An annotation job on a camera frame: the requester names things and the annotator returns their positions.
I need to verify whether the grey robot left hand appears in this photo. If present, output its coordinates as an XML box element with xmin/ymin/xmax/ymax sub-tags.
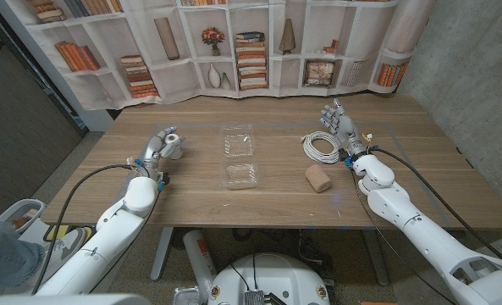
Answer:
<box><xmin>140</xmin><ymin>125</ymin><xmax>187</xmax><ymax>170</ymax></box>

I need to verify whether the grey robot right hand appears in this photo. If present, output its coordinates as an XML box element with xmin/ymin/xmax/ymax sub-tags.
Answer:
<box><xmin>320</xmin><ymin>97</ymin><xmax>367</xmax><ymax>157</ymax></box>

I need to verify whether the clear plastic clamshell container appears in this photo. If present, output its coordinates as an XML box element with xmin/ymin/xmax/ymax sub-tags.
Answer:
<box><xmin>218</xmin><ymin>124</ymin><xmax>260</xmax><ymax>191</ymax></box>

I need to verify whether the tan bandage roll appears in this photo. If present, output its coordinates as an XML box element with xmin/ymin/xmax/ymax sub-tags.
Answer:
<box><xmin>304</xmin><ymin>164</ymin><xmax>333</xmax><ymax>194</ymax></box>

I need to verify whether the printed bookshelf backdrop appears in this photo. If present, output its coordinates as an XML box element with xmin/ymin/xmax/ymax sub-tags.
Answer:
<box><xmin>0</xmin><ymin>0</ymin><xmax>438</xmax><ymax>111</ymax></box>

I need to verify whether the grey table leg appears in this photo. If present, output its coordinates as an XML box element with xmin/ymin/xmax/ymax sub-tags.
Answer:
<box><xmin>362</xmin><ymin>228</ymin><xmax>390</xmax><ymax>287</ymax></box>
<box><xmin>150</xmin><ymin>227</ymin><xmax>174</xmax><ymax>282</ymax></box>

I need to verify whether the white roll with orange label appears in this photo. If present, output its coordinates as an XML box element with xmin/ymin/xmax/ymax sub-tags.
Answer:
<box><xmin>182</xmin><ymin>229</ymin><xmax>218</xmax><ymax>304</ymax></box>

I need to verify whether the yellow and black floor item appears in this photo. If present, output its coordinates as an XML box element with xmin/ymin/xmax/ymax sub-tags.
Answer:
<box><xmin>42</xmin><ymin>224</ymin><xmax>72</xmax><ymax>242</ymax></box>

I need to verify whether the white sneaker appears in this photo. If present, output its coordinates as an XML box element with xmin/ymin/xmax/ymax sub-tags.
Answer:
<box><xmin>42</xmin><ymin>226</ymin><xmax>89</xmax><ymax>272</ymax></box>

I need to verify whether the aluminium foil tray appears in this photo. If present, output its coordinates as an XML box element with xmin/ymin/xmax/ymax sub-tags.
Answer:
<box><xmin>173</xmin><ymin>286</ymin><xmax>212</xmax><ymax>305</ymax></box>

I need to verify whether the white plastic bin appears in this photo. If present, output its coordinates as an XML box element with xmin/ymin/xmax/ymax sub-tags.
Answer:
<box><xmin>0</xmin><ymin>197</ymin><xmax>47</xmax><ymax>235</ymax></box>

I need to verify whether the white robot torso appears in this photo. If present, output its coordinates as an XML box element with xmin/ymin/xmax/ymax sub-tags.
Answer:
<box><xmin>207</xmin><ymin>252</ymin><xmax>332</xmax><ymax>305</ymax></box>

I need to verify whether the person's leg in blue jeans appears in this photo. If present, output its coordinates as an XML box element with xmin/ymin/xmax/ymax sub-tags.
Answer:
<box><xmin>0</xmin><ymin>222</ymin><xmax>47</xmax><ymax>293</ymax></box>

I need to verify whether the coiled white charging cable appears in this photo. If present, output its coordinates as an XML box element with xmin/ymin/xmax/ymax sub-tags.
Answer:
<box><xmin>300</xmin><ymin>130</ymin><xmax>343</xmax><ymax>165</ymax></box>

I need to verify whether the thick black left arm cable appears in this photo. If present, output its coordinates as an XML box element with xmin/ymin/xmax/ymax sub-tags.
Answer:
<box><xmin>30</xmin><ymin>163</ymin><xmax>140</xmax><ymax>296</ymax></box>

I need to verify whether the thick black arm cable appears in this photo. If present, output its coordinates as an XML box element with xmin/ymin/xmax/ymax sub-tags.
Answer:
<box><xmin>371</xmin><ymin>145</ymin><xmax>502</xmax><ymax>260</ymax></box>
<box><xmin>30</xmin><ymin>163</ymin><xmax>140</xmax><ymax>296</ymax></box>

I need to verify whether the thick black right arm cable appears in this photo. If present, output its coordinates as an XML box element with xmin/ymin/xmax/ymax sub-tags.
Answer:
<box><xmin>371</xmin><ymin>145</ymin><xmax>502</xmax><ymax>260</ymax></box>

